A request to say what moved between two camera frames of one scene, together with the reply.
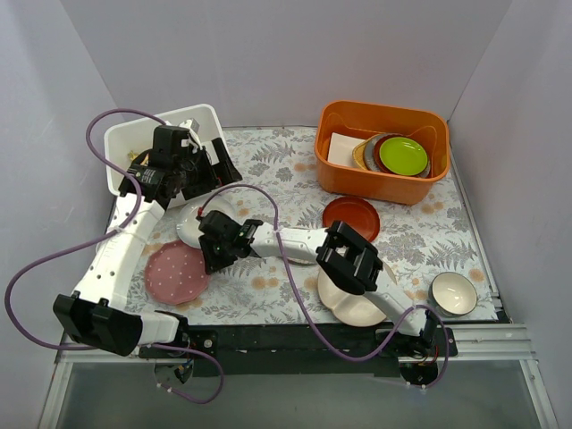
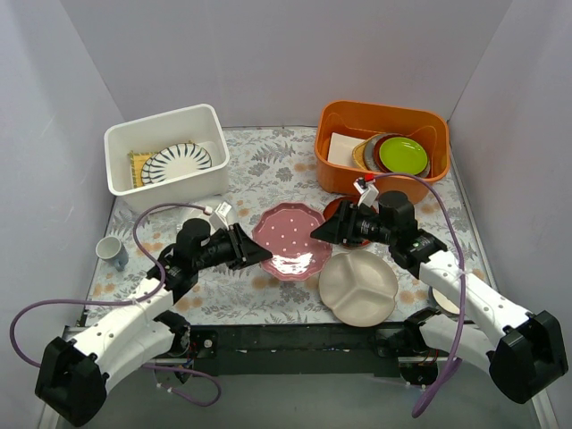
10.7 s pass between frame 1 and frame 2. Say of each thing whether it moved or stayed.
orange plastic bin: stayed
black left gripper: moved
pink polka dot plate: moved
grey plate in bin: stayed
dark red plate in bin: stayed
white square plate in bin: stayed
